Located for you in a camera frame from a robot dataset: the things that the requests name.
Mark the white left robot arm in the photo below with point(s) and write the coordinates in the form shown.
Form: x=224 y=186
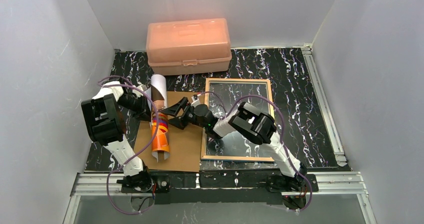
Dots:
x=106 y=126

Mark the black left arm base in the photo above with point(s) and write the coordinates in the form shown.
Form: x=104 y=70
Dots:
x=150 y=186

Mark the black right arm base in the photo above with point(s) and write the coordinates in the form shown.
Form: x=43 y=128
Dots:
x=294 y=190

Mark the blue wooden picture frame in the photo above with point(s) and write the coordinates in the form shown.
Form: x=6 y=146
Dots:
x=220 y=97

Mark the aluminium rail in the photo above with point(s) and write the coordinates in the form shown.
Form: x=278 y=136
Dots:
x=215 y=186
x=332 y=131

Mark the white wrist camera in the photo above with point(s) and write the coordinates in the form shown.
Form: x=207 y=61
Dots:
x=195 y=101
x=145 y=89

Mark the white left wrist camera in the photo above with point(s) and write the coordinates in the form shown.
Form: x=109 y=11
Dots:
x=145 y=89

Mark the hot air balloon photo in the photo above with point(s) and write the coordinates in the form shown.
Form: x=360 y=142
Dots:
x=160 y=144

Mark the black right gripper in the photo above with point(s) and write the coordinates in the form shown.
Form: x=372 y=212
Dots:
x=184 y=116

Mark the brown cardboard backing board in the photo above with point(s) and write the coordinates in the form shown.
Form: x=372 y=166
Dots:
x=185 y=145

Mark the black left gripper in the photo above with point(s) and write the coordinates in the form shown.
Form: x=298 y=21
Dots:
x=145 y=108

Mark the translucent pink plastic storage box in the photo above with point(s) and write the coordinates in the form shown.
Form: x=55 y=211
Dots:
x=189 y=47

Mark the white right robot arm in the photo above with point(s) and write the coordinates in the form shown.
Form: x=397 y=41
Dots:
x=256 y=126

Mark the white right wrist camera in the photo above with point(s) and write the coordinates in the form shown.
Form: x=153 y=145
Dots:
x=195 y=101

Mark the clear acrylic sheet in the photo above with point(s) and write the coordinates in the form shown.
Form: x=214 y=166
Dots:
x=244 y=102

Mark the aluminium right side rail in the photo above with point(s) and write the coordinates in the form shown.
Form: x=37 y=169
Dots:
x=332 y=131

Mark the aluminium front rail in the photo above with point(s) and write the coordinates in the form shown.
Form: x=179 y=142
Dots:
x=215 y=186

